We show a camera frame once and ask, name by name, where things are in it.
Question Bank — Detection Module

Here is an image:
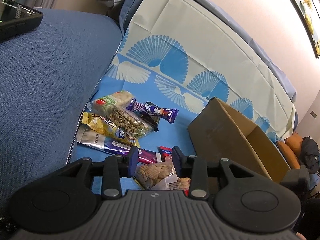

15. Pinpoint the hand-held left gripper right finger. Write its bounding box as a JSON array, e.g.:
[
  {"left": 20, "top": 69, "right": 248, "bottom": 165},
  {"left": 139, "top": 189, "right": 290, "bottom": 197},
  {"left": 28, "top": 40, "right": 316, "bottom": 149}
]
[{"left": 172, "top": 146, "right": 273, "bottom": 200}]

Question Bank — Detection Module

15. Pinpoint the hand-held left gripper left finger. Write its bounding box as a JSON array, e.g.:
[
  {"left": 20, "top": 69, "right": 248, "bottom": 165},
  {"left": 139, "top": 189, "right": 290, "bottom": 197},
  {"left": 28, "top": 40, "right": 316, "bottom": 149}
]
[{"left": 54, "top": 146, "right": 139, "bottom": 200}]

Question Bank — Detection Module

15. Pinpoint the clear bag of biscuits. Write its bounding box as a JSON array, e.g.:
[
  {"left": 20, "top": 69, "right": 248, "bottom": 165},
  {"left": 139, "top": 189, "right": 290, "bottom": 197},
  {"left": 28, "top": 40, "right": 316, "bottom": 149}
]
[{"left": 132, "top": 156, "right": 192, "bottom": 193}]

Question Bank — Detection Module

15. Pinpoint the silver purple stick packet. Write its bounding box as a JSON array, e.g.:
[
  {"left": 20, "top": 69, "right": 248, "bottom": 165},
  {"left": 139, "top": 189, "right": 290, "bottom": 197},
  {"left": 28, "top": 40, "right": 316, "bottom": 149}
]
[{"left": 77, "top": 126, "right": 134, "bottom": 155}]

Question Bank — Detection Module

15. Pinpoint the brown cardboard box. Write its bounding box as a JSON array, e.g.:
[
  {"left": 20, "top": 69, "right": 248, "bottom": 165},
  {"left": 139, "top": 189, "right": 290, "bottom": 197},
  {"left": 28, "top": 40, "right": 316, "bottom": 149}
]
[{"left": 187, "top": 97, "right": 292, "bottom": 193}]

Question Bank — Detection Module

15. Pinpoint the red snack packet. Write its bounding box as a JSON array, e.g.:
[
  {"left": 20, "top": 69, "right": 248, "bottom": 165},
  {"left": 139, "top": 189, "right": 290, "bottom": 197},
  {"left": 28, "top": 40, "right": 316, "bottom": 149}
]
[{"left": 157, "top": 146, "right": 175, "bottom": 162}]

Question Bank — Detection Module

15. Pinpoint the magenta stick packet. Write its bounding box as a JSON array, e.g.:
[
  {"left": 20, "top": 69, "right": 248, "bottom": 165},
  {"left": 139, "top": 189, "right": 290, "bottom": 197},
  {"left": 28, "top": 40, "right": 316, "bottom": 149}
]
[{"left": 135, "top": 147, "right": 163, "bottom": 164}]

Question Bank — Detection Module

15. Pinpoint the orange cushion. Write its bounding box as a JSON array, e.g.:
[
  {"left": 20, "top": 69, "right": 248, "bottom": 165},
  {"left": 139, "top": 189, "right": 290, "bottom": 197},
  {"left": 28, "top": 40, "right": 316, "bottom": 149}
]
[
  {"left": 285, "top": 132, "right": 304, "bottom": 155},
  {"left": 276, "top": 140, "right": 300, "bottom": 170}
]

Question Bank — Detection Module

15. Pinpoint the dark clothing pile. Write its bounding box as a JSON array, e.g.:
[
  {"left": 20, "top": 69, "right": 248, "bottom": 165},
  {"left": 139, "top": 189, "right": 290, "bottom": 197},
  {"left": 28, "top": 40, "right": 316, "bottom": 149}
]
[{"left": 301, "top": 136, "right": 320, "bottom": 173}]

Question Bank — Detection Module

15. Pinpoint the clear bag of brown pellets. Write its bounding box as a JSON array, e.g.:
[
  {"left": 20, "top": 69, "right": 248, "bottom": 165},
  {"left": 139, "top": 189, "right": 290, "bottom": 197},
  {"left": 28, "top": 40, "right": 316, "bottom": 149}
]
[{"left": 100, "top": 105, "right": 160, "bottom": 139}]

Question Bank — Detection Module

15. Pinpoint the yellow snack packet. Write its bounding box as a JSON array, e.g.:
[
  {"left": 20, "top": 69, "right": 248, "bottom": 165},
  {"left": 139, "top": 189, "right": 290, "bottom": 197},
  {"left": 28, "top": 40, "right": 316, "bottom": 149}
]
[{"left": 81, "top": 111, "right": 128, "bottom": 139}]

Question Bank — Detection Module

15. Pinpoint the purple chocolate bar packet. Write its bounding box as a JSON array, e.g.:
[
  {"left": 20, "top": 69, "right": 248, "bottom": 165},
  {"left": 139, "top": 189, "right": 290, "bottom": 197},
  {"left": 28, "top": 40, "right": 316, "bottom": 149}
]
[{"left": 125, "top": 97, "right": 180, "bottom": 124}]

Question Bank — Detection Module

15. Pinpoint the green label cracker packet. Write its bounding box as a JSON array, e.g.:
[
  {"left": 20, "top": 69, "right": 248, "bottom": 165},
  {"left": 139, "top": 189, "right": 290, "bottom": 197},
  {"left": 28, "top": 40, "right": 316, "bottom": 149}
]
[{"left": 91, "top": 90, "right": 135, "bottom": 115}]

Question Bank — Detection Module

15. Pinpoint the blue fabric cushion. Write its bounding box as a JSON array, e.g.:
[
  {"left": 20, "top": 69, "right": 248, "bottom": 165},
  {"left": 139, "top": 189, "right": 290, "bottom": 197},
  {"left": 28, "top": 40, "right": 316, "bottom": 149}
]
[{"left": 0, "top": 7, "right": 123, "bottom": 205}]

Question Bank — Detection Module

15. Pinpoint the blue white fan-print sheet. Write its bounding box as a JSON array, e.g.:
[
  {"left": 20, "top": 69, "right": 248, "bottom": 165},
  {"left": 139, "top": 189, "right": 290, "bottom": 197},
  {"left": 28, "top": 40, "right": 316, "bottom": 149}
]
[{"left": 67, "top": 0, "right": 298, "bottom": 190}]

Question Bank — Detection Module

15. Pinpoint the grey blue mattress edge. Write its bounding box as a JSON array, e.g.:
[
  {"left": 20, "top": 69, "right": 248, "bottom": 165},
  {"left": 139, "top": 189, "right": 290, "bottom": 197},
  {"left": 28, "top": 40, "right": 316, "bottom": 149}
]
[{"left": 172, "top": 0, "right": 298, "bottom": 103}]

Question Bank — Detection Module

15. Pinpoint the denim blue pillow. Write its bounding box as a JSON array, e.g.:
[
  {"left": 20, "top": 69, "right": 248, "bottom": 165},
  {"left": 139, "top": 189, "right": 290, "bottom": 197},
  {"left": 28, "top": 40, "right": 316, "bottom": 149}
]
[{"left": 119, "top": 0, "right": 155, "bottom": 38}]

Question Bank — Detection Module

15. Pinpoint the black smartphone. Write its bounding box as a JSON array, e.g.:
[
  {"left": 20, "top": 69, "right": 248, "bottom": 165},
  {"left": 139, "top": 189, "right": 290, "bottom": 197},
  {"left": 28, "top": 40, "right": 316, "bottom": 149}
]
[{"left": 0, "top": 0, "right": 43, "bottom": 40}]

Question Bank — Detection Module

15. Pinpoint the metal bead chain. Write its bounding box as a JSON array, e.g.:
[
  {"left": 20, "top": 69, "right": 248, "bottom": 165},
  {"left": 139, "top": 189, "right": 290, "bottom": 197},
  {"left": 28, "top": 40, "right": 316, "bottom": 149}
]
[{"left": 65, "top": 102, "right": 90, "bottom": 167}]

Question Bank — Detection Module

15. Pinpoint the framed wall picture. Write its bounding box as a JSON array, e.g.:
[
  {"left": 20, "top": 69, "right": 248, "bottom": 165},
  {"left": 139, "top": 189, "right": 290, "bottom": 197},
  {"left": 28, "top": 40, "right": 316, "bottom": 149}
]
[{"left": 277, "top": 0, "right": 320, "bottom": 59}]

